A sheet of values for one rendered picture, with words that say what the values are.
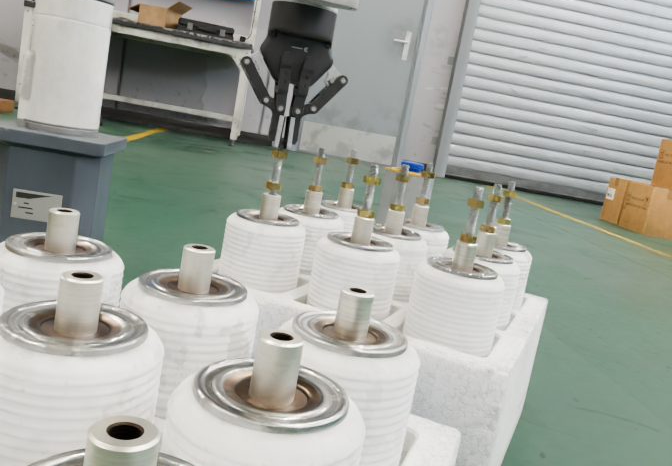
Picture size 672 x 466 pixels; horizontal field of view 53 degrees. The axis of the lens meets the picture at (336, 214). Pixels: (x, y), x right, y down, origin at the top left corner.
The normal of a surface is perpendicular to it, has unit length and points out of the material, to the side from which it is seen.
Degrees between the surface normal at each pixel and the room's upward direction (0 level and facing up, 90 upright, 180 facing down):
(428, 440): 0
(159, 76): 90
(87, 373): 57
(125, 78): 90
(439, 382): 90
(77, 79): 90
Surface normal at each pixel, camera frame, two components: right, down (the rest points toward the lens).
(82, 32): 0.58, 0.22
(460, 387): -0.39, 0.07
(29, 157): 0.13, 0.22
